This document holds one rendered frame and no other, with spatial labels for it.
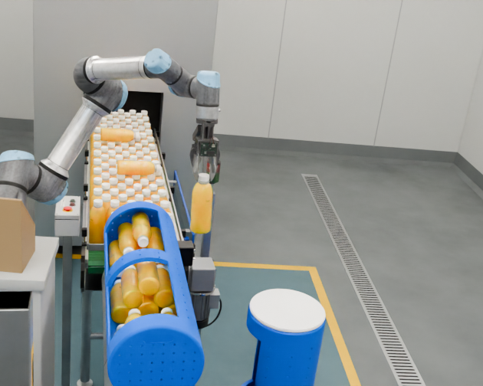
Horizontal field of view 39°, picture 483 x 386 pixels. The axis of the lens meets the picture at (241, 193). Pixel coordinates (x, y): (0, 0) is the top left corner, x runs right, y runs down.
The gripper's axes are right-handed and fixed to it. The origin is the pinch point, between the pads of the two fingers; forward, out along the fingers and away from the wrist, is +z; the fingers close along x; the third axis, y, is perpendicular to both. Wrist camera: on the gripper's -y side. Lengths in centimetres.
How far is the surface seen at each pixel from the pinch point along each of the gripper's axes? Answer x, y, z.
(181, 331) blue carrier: -10, 43, 36
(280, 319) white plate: 28, 8, 50
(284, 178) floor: 131, -398, 96
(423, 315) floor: 173, -164, 133
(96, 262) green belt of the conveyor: -37, -57, 52
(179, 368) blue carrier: -10, 41, 49
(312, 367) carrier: 41, 9, 68
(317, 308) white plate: 44, 1, 49
